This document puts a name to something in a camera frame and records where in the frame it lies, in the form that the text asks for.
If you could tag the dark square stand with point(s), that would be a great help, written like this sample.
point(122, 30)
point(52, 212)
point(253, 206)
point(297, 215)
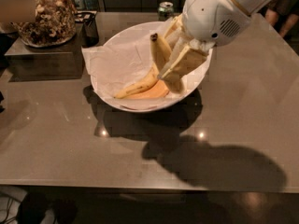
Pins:
point(54, 63)

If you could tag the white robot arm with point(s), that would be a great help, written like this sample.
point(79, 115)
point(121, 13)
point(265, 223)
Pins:
point(250, 6)

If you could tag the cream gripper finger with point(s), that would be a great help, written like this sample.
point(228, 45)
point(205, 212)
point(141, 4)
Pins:
point(174, 27)
point(187, 60)

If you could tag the green soda can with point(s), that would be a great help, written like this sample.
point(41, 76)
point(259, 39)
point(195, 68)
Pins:
point(165, 11)

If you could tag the yellow banana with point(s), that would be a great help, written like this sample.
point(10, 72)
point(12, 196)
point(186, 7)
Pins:
point(160, 56)

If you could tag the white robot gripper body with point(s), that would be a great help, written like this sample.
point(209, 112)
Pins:
point(209, 16)

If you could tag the black scoop holder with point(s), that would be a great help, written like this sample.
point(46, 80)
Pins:
point(89, 31)

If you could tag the white bowl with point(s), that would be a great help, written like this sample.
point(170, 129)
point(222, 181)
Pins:
point(124, 78)

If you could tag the glass jar of nuts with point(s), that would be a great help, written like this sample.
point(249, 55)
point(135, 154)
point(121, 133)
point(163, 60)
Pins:
point(54, 24)

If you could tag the white paper liner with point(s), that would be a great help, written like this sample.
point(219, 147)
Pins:
point(118, 62)

